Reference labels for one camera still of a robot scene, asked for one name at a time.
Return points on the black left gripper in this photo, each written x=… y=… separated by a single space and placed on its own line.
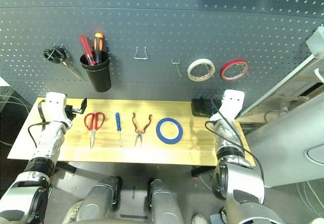
x=71 y=112

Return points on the silver left robot leg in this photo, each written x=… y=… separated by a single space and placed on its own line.
x=98 y=198

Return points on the silver right robot leg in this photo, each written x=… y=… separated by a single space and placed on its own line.
x=162 y=201

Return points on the black plastic cup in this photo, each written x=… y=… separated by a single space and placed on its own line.
x=100 y=79

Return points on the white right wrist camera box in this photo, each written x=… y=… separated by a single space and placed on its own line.
x=231 y=102

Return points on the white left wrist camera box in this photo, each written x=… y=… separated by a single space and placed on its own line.
x=55 y=105

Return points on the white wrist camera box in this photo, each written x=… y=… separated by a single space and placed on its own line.
x=55 y=105
x=231 y=102

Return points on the dark grey pegboard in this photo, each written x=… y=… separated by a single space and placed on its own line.
x=162 y=18

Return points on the small silver double hook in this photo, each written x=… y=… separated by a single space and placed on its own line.
x=174 y=62

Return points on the white machine housing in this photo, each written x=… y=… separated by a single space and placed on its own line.
x=278 y=145

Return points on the orange black screwdriver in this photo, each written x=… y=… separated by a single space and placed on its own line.
x=98 y=44

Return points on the silver robot leg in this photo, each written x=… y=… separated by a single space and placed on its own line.
x=162 y=201
x=98 y=198

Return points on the blue tape roll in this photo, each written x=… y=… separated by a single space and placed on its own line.
x=158 y=131

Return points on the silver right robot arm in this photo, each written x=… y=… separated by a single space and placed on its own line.
x=243 y=183

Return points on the white flat panel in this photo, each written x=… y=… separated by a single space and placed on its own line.
x=3 y=82

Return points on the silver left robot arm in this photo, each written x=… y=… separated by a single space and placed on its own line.
x=48 y=137

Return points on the orange black needle-nose pliers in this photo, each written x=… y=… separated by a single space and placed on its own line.
x=138 y=132

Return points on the red tape roll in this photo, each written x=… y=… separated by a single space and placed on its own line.
x=234 y=61

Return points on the white sneaker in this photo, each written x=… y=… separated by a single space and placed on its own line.
x=198 y=219

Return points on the beige wooden frame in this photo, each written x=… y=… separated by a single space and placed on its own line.
x=288 y=94

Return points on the white tape roll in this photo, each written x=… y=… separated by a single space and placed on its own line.
x=202 y=60

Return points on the black tool case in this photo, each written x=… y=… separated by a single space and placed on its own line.
x=200 y=107

